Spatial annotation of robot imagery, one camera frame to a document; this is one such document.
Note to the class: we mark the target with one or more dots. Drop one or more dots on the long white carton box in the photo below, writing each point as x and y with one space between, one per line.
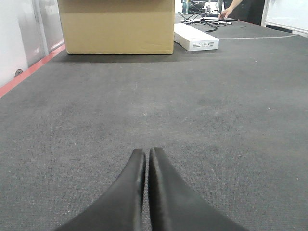
192 39

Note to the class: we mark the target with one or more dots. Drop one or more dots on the bystander hand in background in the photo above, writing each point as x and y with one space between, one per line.
225 13

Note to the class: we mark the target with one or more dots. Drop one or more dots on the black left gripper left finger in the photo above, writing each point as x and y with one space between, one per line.
120 207

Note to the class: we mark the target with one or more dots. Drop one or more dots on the large cardboard box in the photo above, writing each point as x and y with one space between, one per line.
117 26

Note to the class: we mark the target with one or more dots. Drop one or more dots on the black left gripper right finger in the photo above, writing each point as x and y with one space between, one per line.
174 206

